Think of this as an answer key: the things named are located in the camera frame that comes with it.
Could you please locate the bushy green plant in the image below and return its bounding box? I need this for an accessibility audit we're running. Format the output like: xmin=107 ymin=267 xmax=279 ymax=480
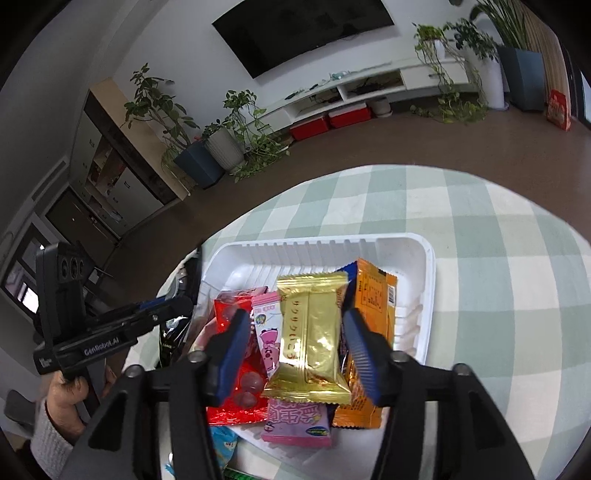
xmin=445 ymin=18 xmax=499 ymax=61

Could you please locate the red paper bag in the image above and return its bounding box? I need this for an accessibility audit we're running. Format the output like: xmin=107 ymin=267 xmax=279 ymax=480
xmin=547 ymin=89 xmax=572 ymax=132

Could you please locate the beige curtain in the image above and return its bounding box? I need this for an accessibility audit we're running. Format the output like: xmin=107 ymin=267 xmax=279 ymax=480
xmin=522 ymin=0 xmax=571 ymax=93

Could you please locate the tall leafy plant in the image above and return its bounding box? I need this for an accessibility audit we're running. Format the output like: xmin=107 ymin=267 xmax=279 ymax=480
xmin=122 ymin=65 xmax=201 ymax=153

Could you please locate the checkered tablecloth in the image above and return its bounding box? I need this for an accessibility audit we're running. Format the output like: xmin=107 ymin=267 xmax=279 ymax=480
xmin=122 ymin=165 xmax=591 ymax=480

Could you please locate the orange snack packet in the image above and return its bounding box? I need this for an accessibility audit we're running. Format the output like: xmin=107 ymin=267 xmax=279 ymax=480
xmin=332 ymin=258 xmax=399 ymax=430

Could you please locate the red storage box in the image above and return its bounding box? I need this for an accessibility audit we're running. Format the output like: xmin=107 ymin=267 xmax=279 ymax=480
xmin=290 ymin=115 xmax=330 ymax=141
xmin=329 ymin=102 xmax=372 ymax=129

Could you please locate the trailing pothos plant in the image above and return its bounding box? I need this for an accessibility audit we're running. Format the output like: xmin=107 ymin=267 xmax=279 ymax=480
xmin=224 ymin=90 xmax=291 ymax=183

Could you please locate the dark door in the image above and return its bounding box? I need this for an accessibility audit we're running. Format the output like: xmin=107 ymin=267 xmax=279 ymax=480
xmin=44 ymin=187 xmax=121 ymax=259

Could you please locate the dark blue snack packet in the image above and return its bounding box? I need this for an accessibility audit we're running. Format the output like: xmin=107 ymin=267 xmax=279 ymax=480
xmin=335 ymin=263 xmax=358 ymax=305

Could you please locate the black snack packet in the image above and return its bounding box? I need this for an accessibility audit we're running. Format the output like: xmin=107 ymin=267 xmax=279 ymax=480
xmin=157 ymin=244 xmax=204 ymax=370

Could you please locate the pink snack packet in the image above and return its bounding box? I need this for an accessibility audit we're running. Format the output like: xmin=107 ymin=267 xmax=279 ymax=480
xmin=252 ymin=291 xmax=333 ymax=448

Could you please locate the white television cabinet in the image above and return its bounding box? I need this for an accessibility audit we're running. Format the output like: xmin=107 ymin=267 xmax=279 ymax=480
xmin=261 ymin=55 xmax=481 ymax=127

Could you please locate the person's left hand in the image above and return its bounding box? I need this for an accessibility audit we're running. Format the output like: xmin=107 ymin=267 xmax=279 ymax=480
xmin=46 ymin=367 xmax=118 ymax=445

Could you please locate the hanging pothos plant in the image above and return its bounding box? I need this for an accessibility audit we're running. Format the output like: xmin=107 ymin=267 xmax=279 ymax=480
xmin=411 ymin=23 xmax=488 ymax=123

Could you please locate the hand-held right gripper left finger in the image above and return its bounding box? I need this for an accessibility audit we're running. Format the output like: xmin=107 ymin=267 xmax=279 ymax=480
xmin=60 ymin=308 xmax=252 ymax=480

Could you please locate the large blue planter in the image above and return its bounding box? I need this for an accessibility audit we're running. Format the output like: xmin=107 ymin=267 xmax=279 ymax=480
xmin=496 ymin=45 xmax=546 ymax=112

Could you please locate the mauve snack packet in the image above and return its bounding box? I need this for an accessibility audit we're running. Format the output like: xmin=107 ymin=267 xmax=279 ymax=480
xmin=191 ymin=305 xmax=218 ymax=356

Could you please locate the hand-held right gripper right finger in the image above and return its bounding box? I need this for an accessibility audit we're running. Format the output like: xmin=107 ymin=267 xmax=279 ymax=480
xmin=342 ymin=307 xmax=532 ymax=480

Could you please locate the red snack packet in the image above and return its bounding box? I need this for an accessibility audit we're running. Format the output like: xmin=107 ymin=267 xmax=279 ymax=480
xmin=206 ymin=286 xmax=271 ymax=426

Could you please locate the wooden wall cabinet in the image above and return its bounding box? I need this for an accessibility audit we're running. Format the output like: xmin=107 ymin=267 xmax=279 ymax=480
xmin=69 ymin=78 xmax=190 ymax=241

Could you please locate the large broad-leaf plant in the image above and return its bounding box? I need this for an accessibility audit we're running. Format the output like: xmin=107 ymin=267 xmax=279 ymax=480
xmin=471 ymin=0 xmax=529 ymax=49

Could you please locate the gold snack packet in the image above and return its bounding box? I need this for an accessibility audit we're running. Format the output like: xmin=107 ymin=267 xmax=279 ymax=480
xmin=261 ymin=271 xmax=354 ymax=406

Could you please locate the blue square planter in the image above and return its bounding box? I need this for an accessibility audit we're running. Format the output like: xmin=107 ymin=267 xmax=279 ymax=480
xmin=173 ymin=141 xmax=225 ymax=189

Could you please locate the tall white planter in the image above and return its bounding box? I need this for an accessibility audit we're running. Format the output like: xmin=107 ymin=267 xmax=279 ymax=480
xmin=475 ymin=58 xmax=506 ymax=110

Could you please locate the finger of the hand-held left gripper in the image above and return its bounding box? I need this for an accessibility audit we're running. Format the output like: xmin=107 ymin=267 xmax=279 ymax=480
xmin=88 ymin=296 xmax=178 ymax=326
xmin=124 ymin=295 xmax=194 ymax=344

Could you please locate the white ribbed planter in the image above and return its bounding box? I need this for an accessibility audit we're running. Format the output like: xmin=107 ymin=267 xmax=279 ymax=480
xmin=204 ymin=127 xmax=245 ymax=172

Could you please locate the wall television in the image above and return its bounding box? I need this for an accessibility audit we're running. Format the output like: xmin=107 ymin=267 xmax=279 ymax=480
xmin=212 ymin=0 xmax=395 ymax=79

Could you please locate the white plastic tray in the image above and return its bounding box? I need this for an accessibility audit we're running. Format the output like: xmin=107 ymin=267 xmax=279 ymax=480
xmin=196 ymin=233 xmax=437 ymax=467

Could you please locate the person's left forearm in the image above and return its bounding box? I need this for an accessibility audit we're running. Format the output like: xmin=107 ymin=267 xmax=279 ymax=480
xmin=30 ymin=399 xmax=90 ymax=480

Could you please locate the light blue snack packet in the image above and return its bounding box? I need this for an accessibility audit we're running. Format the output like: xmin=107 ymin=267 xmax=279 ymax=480
xmin=210 ymin=427 xmax=238 ymax=480

